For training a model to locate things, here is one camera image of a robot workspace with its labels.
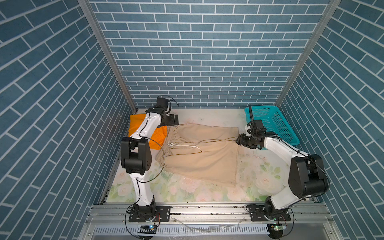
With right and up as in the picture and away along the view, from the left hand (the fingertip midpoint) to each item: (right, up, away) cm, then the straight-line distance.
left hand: (171, 121), depth 96 cm
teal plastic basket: (+77, 0, +19) cm, 79 cm away
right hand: (+44, -12, -3) cm, 45 cm away
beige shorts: (+23, -20, -1) cm, 31 cm away
